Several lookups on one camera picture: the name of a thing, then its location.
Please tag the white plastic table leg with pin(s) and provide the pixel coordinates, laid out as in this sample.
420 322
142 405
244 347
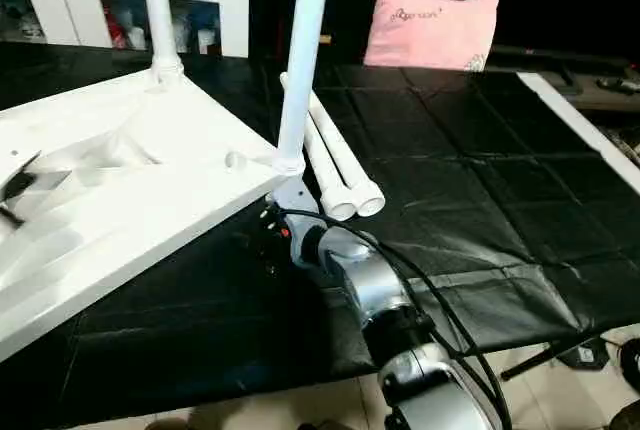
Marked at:
325 165
303 50
158 10
350 160

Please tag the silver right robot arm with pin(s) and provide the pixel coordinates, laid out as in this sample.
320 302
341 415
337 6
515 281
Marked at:
390 320

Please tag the black work mat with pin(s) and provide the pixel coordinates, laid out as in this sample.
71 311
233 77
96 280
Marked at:
480 190

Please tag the small yellow label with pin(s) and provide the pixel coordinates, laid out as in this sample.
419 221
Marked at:
325 38

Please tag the pink printed pillow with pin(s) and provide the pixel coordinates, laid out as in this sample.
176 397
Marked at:
432 30

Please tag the black tripod stand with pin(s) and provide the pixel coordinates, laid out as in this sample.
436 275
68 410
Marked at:
570 352

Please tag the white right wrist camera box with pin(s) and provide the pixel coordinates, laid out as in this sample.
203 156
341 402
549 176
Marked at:
296 195

